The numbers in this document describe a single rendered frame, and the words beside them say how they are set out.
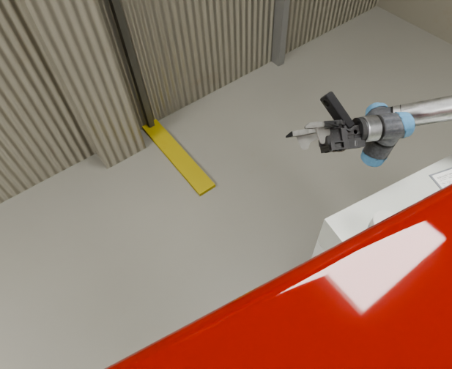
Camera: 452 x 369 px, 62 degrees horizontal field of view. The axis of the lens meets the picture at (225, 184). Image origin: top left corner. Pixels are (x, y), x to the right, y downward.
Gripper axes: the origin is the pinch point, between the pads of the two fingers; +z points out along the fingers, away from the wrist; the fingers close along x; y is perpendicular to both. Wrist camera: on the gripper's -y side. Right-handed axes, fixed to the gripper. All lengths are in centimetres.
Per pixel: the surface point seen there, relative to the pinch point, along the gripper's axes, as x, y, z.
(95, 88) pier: 116, -51, 65
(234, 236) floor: 118, 42, 0
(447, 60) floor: 166, -64, -202
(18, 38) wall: 97, -73, 96
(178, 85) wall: 168, -63, 15
